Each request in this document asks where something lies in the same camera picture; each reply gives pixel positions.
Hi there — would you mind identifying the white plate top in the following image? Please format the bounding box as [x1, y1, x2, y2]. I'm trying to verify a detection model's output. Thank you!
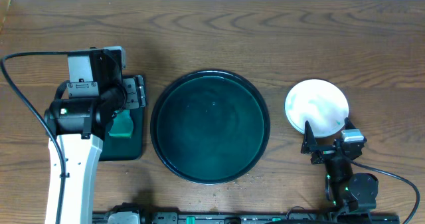
[284, 79, 349, 138]

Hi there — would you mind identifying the green yellow sponge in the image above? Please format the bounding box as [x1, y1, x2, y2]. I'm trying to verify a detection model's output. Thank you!
[108, 110, 134, 138]

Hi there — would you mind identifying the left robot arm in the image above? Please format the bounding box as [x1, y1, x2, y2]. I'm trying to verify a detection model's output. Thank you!
[44, 46, 147, 223]

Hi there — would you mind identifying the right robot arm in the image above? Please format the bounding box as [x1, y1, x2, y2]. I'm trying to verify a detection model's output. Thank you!
[301, 118, 379, 223]

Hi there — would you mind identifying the black rectangular water tray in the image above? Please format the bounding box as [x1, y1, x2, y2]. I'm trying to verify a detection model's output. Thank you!
[98, 74, 147, 162]

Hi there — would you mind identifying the black round tray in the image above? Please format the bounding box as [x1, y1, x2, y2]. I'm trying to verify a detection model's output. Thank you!
[150, 69, 270, 185]

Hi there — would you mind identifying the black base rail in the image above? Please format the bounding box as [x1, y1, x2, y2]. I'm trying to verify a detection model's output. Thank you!
[92, 203, 401, 224]

